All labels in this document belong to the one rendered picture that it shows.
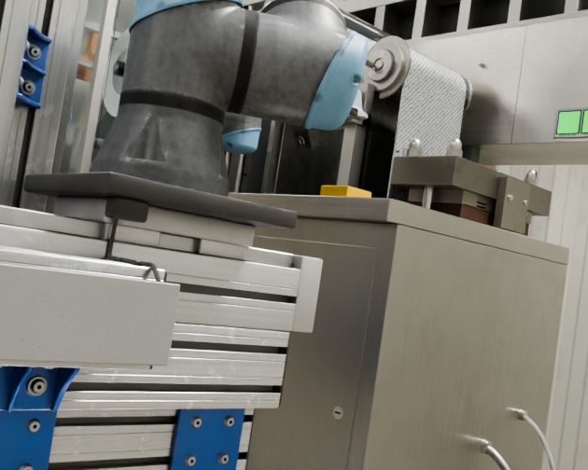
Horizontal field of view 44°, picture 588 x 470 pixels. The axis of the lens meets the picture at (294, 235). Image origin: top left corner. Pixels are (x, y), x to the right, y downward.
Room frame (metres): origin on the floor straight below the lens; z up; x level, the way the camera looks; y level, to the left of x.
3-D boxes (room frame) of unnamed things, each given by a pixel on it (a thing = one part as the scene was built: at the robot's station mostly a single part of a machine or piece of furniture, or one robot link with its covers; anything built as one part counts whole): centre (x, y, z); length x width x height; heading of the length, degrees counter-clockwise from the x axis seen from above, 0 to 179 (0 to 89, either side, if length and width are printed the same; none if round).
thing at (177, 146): (0.80, 0.15, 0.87); 0.15 x 0.15 x 0.10
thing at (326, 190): (1.37, -0.09, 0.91); 0.07 x 0.07 x 0.02; 43
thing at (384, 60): (1.64, -0.14, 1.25); 0.07 x 0.02 x 0.07; 43
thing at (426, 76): (1.83, -0.15, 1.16); 0.39 x 0.23 x 0.51; 43
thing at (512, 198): (1.57, -0.46, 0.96); 0.10 x 0.03 x 0.11; 133
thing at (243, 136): (1.30, 0.14, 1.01); 0.11 x 0.08 x 0.11; 102
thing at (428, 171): (1.62, -0.39, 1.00); 0.40 x 0.16 x 0.06; 133
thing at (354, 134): (1.64, -0.09, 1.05); 0.06 x 0.05 x 0.31; 133
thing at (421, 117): (1.69, -0.28, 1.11); 0.23 x 0.01 x 0.18; 133
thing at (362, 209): (2.36, 0.46, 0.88); 2.52 x 0.66 x 0.04; 43
